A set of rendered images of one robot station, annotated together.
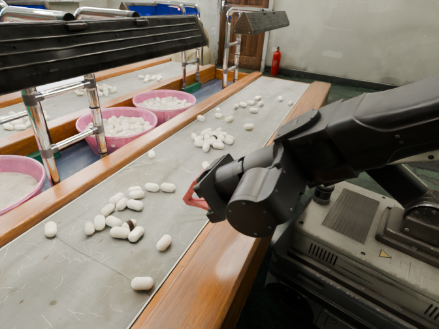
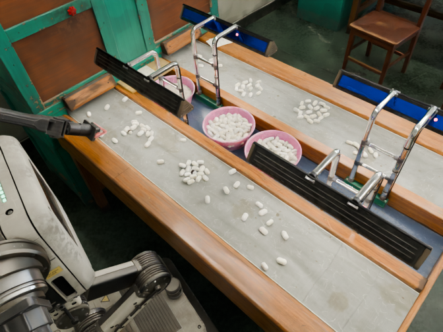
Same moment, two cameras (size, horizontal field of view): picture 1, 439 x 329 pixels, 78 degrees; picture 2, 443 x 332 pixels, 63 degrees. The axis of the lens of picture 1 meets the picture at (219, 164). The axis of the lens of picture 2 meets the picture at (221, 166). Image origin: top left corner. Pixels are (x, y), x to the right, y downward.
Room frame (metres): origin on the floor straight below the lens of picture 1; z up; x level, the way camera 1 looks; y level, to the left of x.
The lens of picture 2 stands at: (1.37, -0.90, 2.01)
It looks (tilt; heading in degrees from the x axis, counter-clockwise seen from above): 49 degrees down; 114
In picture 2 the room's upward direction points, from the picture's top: 4 degrees counter-clockwise
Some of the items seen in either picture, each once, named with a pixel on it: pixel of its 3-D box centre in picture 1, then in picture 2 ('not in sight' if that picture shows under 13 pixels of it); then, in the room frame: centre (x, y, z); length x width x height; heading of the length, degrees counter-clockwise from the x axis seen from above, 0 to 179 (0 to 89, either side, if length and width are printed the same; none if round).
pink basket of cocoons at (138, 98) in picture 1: (165, 109); (272, 156); (1.13, 0.25, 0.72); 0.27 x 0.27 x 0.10
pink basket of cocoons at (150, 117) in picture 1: (119, 132); (229, 130); (0.88, 0.36, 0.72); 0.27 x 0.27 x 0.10
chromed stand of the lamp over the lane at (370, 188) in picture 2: (246, 59); (333, 211); (1.45, -0.10, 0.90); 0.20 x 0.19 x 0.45; 157
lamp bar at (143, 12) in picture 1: (164, 10); (409, 106); (1.63, 0.34, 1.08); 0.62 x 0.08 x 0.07; 157
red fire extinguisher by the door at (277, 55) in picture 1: (276, 60); not in sight; (5.17, -0.89, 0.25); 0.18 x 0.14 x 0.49; 155
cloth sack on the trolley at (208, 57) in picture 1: (188, 59); not in sight; (3.96, 0.53, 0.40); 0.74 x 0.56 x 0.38; 156
